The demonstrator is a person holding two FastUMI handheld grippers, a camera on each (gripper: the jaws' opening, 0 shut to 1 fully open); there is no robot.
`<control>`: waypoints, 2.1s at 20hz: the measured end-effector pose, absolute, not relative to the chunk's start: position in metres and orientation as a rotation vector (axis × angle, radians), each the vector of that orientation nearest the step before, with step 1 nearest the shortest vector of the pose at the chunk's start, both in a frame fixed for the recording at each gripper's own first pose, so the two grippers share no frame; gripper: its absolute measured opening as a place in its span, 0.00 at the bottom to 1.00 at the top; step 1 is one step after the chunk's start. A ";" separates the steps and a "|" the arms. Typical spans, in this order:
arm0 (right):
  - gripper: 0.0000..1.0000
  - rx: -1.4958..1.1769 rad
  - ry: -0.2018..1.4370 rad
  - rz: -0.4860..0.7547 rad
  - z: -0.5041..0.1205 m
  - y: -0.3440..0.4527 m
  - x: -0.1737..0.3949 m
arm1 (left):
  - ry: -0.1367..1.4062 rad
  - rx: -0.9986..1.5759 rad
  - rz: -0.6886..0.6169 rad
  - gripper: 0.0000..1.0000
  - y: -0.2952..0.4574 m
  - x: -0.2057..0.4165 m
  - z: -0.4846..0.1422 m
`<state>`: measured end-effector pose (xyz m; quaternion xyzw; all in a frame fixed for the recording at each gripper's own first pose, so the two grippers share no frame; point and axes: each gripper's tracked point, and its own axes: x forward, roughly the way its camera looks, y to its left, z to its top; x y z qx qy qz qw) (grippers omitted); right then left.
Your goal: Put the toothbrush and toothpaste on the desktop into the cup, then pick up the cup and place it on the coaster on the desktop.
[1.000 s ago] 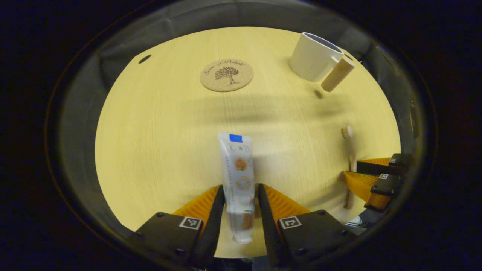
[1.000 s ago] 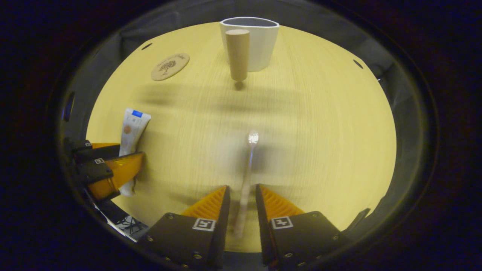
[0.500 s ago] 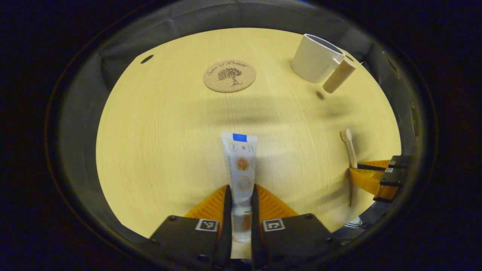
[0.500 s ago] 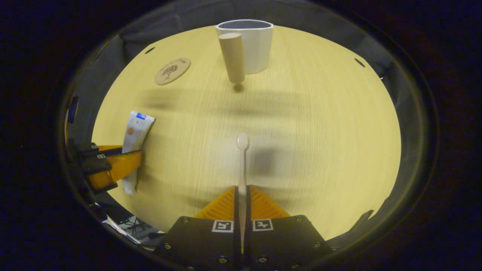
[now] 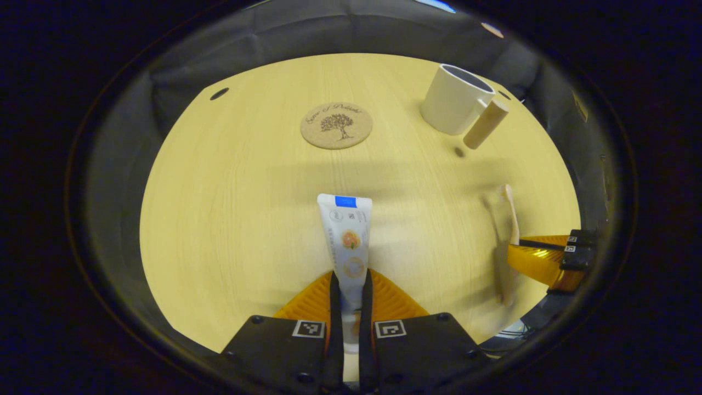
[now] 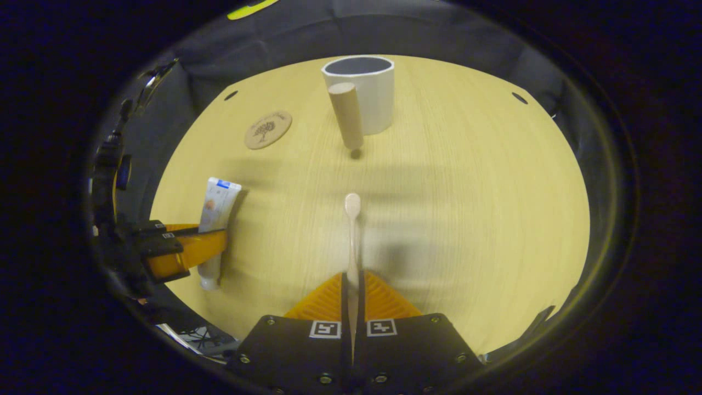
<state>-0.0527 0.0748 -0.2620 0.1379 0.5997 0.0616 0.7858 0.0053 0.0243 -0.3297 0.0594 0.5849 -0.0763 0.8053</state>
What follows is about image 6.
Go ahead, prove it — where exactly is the white cup with wooden handle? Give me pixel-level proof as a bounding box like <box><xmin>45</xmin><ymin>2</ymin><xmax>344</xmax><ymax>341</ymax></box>
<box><xmin>321</xmin><ymin>55</ymin><xmax>395</xmax><ymax>151</ymax></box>

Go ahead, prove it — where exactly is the white toothpaste tube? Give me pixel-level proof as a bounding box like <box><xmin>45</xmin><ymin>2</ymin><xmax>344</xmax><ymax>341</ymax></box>
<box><xmin>197</xmin><ymin>177</ymin><xmax>242</xmax><ymax>291</ymax></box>

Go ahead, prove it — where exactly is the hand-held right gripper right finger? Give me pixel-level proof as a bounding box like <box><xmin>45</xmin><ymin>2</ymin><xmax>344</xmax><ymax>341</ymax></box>
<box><xmin>354</xmin><ymin>270</ymin><xmax>483</xmax><ymax>395</ymax></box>

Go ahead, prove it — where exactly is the light wooden desktop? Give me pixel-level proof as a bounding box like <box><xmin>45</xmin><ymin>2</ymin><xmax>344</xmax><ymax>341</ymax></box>
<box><xmin>150</xmin><ymin>54</ymin><xmax>591</xmax><ymax>356</ymax></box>

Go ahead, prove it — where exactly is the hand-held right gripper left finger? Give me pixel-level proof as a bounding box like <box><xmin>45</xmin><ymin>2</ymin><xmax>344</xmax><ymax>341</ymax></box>
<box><xmin>228</xmin><ymin>272</ymin><xmax>352</xmax><ymax>395</ymax></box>

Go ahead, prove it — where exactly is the beige toothbrush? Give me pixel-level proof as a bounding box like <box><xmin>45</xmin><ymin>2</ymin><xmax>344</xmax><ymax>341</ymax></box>
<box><xmin>344</xmin><ymin>192</ymin><xmax>363</xmax><ymax>357</ymax></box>

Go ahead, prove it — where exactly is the round wooden coaster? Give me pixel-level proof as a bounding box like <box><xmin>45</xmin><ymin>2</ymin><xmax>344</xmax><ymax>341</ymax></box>
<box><xmin>245</xmin><ymin>110</ymin><xmax>293</xmax><ymax>150</ymax></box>

